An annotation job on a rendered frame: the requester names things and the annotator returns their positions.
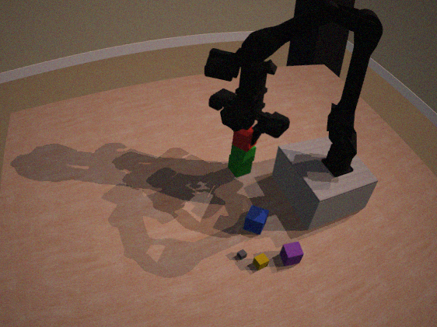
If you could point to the green block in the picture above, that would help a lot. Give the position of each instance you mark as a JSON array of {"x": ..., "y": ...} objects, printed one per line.
[
  {"x": 239, "y": 170},
  {"x": 241, "y": 156}
]

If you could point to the blue block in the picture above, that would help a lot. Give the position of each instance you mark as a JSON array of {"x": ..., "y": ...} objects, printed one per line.
[{"x": 255, "y": 219}]

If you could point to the purple block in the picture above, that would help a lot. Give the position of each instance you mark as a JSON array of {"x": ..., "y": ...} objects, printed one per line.
[{"x": 291, "y": 253}]

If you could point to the red block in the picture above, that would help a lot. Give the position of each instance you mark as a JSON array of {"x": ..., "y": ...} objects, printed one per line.
[{"x": 242, "y": 139}]

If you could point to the small yellow block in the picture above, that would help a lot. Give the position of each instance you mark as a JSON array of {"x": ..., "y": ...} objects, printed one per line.
[{"x": 260, "y": 261}]

